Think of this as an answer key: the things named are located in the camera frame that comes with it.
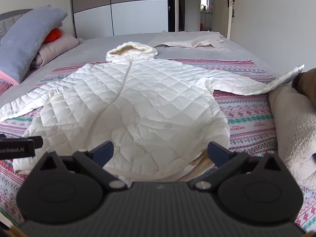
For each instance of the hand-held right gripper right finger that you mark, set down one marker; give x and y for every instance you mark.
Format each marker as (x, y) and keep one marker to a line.
(217, 152)

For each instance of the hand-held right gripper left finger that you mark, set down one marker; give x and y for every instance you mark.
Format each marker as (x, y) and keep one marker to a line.
(105, 151)

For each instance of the white quilted hooded jacket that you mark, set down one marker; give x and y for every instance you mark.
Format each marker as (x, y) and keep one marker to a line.
(148, 91)

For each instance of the dark hanging clothes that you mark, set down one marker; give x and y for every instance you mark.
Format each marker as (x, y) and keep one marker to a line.
(171, 9)

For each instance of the pink green patterned blanket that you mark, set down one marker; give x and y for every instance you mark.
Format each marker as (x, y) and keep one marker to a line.
(246, 118)

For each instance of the mauve velvet pillow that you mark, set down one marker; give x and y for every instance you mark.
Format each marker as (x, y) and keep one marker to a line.
(3, 88)

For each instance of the white fleece blanket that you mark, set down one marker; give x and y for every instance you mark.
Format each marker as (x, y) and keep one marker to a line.
(291, 128)

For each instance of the grey bed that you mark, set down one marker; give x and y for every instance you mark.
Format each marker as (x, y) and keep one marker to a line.
(98, 44)

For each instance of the grey blue pillow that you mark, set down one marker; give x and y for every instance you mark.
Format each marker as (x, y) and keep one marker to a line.
(24, 42)

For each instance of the beige pillow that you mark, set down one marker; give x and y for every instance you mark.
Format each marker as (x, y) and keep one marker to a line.
(59, 45)

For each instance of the brown cloth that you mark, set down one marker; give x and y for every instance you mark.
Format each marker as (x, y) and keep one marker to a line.
(307, 81)

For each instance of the beige cloth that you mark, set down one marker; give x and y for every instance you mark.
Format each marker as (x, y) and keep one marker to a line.
(187, 40)

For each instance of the orange plush toy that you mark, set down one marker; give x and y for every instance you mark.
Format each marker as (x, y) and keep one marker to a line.
(54, 35)

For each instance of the grey quilted headboard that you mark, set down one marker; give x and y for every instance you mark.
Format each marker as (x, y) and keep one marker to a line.
(7, 22)

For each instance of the white door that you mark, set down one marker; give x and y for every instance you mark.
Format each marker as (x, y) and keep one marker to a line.
(222, 12)

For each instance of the white and taupe wardrobe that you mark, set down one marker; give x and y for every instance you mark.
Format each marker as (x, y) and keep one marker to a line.
(123, 9)

